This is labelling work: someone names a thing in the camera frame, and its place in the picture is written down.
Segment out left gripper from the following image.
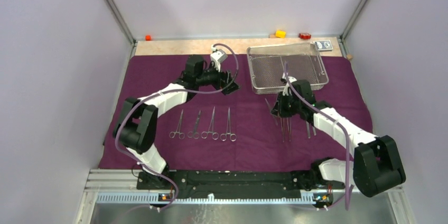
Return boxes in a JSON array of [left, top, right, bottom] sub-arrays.
[[196, 61, 240, 95]]

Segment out yellow small block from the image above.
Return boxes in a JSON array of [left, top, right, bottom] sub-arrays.
[[275, 30, 286, 39]]

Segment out metal mesh instrument tray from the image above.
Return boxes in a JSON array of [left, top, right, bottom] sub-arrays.
[[247, 43, 329, 95]]

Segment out steel curved tweezers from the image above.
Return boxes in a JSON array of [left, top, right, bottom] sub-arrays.
[[279, 118, 285, 143]]

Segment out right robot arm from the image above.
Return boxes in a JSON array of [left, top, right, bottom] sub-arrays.
[[271, 76, 407, 198]]

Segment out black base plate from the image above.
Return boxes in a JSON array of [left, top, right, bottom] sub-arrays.
[[136, 170, 344, 199]]

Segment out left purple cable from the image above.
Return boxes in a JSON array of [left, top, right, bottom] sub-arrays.
[[115, 43, 240, 212]]

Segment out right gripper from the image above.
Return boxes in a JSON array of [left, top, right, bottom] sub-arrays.
[[270, 91, 301, 118]]

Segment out red small block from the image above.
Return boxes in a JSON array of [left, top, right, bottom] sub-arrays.
[[298, 32, 312, 40]]

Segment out purple cloth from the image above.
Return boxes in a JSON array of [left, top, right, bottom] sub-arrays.
[[98, 54, 375, 173]]

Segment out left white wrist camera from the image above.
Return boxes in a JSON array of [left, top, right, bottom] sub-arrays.
[[210, 46, 228, 72]]

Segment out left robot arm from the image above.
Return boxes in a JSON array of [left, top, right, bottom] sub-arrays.
[[113, 49, 239, 189]]

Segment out purple cable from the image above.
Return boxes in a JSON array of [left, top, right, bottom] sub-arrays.
[[115, 43, 240, 212], [283, 62, 355, 212]]

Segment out small steel hemostat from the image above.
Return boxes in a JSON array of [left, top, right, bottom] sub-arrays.
[[169, 110, 185, 139]]

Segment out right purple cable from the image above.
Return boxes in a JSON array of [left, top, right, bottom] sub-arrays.
[[283, 62, 355, 212]]

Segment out blue playing card deck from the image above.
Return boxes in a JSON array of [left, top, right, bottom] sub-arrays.
[[313, 40, 333, 52]]

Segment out steel forceps clamp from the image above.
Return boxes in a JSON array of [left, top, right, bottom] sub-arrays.
[[201, 107, 219, 141]]

